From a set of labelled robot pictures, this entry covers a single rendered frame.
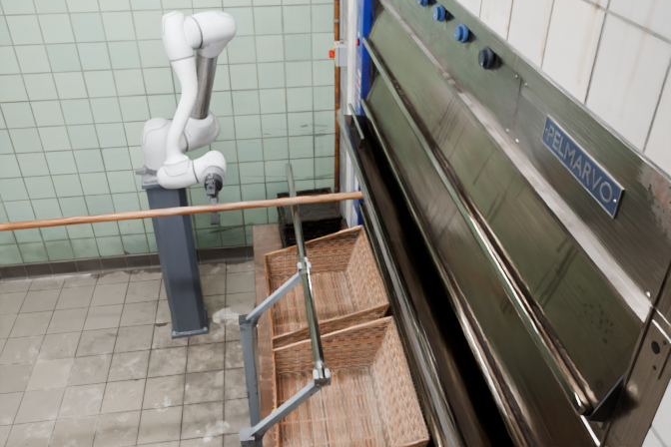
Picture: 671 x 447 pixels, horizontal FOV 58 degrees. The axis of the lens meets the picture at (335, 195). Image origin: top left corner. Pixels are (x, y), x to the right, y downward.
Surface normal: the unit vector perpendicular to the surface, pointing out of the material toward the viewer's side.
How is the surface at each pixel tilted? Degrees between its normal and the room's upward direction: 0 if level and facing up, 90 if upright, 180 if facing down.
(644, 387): 90
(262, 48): 90
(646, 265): 90
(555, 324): 70
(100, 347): 0
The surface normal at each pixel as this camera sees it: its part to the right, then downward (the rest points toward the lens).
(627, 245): -0.99, 0.07
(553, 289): -0.93, -0.22
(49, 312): 0.00, -0.85
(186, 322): 0.22, 0.52
